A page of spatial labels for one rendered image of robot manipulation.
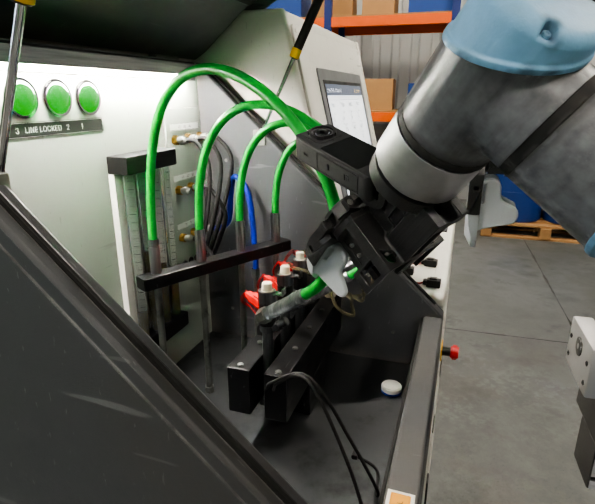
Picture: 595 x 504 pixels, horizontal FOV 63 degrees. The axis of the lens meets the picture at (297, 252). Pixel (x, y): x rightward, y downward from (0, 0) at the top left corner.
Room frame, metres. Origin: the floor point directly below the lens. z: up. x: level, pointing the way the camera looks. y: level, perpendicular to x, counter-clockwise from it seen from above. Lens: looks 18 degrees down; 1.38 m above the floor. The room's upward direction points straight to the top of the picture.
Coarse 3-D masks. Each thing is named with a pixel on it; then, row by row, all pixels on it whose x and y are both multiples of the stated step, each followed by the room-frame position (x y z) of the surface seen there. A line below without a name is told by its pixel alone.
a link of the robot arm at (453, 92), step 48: (480, 0) 0.29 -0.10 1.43; (528, 0) 0.27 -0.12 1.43; (576, 0) 0.29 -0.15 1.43; (480, 48) 0.29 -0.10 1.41; (528, 48) 0.27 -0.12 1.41; (576, 48) 0.27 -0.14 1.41; (432, 96) 0.32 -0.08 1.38; (480, 96) 0.29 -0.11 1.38; (528, 96) 0.28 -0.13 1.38; (432, 144) 0.33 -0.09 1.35; (480, 144) 0.31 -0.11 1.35
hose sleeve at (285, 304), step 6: (294, 294) 0.55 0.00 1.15; (300, 294) 0.54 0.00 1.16; (282, 300) 0.56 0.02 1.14; (288, 300) 0.55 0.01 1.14; (294, 300) 0.54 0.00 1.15; (300, 300) 0.54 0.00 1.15; (306, 300) 0.54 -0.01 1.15; (270, 306) 0.57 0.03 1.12; (276, 306) 0.56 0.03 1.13; (282, 306) 0.56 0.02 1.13; (288, 306) 0.55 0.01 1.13; (294, 306) 0.55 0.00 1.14; (264, 312) 0.58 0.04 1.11; (270, 312) 0.57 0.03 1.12; (276, 312) 0.57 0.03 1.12; (282, 312) 0.56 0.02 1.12; (270, 318) 0.58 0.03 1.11
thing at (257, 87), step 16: (208, 64) 0.64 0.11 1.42; (176, 80) 0.69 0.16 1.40; (240, 80) 0.60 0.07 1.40; (256, 80) 0.59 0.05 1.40; (272, 96) 0.57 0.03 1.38; (160, 112) 0.72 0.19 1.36; (288, 112) 0.56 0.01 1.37; (160, 128) 0.74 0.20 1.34; (304, 128) 0.55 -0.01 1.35; (320, 176) 0.52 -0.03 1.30; (336, 192) 0.52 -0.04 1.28; (304, 288) 0.54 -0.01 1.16; (320, 288) 0.52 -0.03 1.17
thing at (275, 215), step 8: (288, 152) 0.93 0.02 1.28; (280, 160) 0.94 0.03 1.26; (280, 168) 0.94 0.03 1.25; (280, 176) 0.94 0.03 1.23; (272, 192) 0.95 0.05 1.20; (272, 200) 0.94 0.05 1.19; (272, 208) 0.94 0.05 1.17; (272, 216) 0.94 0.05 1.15; (272, 224) 0.94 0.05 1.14; (272, 232) 0.94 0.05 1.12; (272, 240) 0.94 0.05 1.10
